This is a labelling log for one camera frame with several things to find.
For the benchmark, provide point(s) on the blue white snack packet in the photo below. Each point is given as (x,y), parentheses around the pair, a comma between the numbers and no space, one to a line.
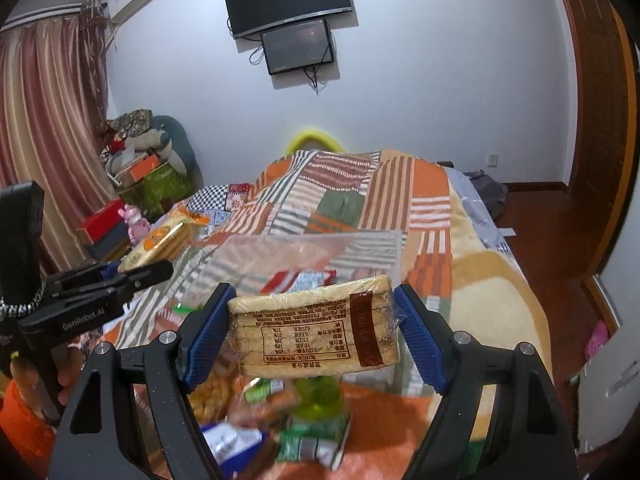
(235,447)

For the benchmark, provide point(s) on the white cabinet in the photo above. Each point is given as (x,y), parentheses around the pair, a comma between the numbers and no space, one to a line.
(612,360)

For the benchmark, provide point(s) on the grey bed sheet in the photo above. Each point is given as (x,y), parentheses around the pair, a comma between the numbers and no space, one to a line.
(475,210)

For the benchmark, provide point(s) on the grey plush toy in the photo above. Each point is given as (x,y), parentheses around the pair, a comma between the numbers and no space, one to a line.
(165,145)

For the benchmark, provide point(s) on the green box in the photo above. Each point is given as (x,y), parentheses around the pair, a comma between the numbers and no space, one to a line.
(157,187)

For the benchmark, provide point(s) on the patchwork blanket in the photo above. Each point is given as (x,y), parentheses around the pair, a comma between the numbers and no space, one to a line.
(380,195)

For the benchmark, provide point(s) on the orange fried snack packet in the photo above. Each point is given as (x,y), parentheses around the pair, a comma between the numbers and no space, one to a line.
(215,392)

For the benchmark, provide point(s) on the green translucent bottle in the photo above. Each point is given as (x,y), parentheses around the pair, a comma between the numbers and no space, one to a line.
(320,400)

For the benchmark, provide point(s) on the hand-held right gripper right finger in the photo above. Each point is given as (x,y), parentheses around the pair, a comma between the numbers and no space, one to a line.
(420,342)

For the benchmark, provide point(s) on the person's left hand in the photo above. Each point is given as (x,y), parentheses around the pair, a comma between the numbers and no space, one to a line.
(70,367)

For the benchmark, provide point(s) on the small wall monitor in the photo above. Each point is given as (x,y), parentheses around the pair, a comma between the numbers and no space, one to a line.
(297,52)

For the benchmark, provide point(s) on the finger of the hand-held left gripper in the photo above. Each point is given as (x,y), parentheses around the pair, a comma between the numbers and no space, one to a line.
(107,272)
(147,274)

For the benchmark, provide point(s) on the clear plastic bag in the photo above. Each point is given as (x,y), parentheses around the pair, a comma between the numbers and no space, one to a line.
(310,252)

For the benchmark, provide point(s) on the pink toy figure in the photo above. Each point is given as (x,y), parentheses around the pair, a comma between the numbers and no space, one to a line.
(135,222)

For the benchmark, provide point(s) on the wall socket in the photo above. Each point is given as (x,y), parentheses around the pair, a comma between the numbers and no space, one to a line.
(492,160)

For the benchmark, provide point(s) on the green snack packet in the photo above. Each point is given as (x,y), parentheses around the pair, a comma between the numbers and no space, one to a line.
(312,440)

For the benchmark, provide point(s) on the grey backpack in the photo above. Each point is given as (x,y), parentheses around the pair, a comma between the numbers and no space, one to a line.
(487,192)

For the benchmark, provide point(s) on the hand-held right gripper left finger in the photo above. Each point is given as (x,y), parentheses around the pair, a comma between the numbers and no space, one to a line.
(210,340)

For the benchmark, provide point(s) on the wooden door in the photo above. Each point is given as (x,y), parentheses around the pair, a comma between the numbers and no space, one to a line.
(595,110)

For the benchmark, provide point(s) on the red box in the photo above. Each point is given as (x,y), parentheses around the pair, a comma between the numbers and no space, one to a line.
(102,222)

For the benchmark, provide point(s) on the person's left forearm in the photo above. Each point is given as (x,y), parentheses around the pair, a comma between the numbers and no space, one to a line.
(22,420)

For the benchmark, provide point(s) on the orange box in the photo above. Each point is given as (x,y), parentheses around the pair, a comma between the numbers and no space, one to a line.
(140,169)

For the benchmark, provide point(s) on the striped curtain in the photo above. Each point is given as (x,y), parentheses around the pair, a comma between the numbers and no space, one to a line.
(50,125)

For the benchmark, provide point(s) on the yellow cracker packet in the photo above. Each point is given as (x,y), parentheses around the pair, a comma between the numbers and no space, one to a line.
(160,240)

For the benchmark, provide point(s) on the pink slippers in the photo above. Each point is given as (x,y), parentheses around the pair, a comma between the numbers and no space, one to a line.
(597,340)

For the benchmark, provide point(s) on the clear-wrapped cracker packet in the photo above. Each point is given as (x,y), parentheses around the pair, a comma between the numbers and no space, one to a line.
(315,330)

